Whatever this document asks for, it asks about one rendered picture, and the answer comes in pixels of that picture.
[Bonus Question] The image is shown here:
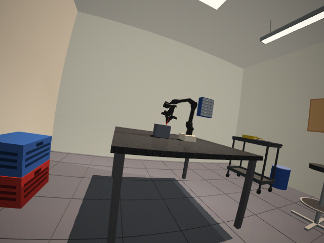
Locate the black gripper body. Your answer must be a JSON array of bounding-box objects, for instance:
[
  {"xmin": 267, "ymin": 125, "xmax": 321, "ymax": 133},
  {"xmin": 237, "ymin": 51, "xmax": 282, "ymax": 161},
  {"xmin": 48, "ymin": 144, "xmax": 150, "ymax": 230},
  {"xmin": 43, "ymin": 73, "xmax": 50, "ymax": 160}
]
[{"xmin": 161, "ymin": 109, "xmax": 177, "ymax": 119}]

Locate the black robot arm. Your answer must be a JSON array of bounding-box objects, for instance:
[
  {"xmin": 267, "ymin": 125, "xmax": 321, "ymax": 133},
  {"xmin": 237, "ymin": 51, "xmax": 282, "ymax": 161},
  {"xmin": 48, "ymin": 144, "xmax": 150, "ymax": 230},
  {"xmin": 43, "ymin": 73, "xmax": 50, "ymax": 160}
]
[{"xmin": 163, "ymin": 98, "xmax": 197, "ymax": 136}]

